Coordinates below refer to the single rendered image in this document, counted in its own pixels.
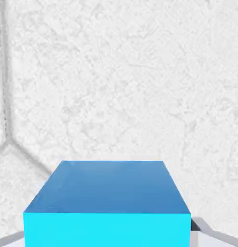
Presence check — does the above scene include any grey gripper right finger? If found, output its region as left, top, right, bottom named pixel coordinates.
left=190, top=217, right=238, bottom=247

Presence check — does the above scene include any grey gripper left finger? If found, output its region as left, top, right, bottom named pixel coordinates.
left=0, top=231, right=25, bottom=247

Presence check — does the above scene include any small blue cube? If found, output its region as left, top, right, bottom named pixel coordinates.
left=23, top=160, right=192, bottom=247

